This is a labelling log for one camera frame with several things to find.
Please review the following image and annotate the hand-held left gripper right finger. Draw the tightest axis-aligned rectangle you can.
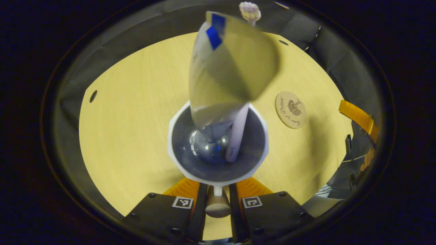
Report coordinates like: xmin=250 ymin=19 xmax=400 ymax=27
xmin=229 ymin=176 xmax=316 ymax=243

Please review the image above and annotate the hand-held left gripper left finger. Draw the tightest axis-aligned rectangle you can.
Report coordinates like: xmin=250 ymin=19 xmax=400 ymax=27
xmin=123 ymin=177 xmax=209 ymax=243

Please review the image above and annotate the round cork coaster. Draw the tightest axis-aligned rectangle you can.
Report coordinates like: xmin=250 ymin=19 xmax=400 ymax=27
xmin=275 ymin=91 xmax=307 ymax=129

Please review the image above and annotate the white cup with wooden handle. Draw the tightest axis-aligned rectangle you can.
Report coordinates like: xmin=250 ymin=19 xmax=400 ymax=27
xmin=168 ymin=100 xmax=269 ymax=218

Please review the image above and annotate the white toothbrush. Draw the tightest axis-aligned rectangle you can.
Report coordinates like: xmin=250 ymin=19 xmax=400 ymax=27
xmin=224 ymin=2 xmax=262 ymax=163

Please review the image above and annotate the white toothpaste tube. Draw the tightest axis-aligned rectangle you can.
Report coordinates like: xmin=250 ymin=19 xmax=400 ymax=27
xmin=188 ymin=11 xmax=280 ymax=164

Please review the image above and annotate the black backdrop cloth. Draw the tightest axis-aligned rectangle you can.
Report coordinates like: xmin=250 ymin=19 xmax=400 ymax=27
xmin=54 ymin=2 xmax=380 ymax=136

